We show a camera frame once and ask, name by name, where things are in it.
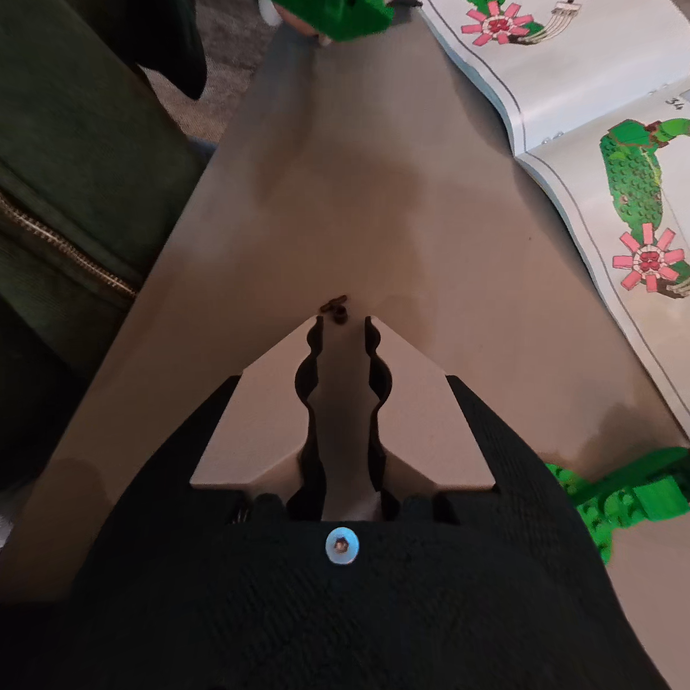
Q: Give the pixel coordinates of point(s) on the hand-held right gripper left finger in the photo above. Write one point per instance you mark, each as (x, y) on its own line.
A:
(253, 431)

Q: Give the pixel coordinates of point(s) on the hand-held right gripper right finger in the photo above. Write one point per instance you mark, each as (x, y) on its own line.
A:
(431, 431)

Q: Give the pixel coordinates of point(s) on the small dark brown lego piece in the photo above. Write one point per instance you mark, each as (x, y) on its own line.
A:
(337, 311)

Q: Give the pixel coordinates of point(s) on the small green lego assembly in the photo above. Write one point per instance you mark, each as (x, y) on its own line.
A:
(345, 19)

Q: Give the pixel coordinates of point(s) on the green lego leaf base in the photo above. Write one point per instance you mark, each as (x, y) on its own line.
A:
(636, 501)

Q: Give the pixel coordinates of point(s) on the lego instruction booklet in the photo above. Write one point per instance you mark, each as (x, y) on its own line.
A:
(593, 178)

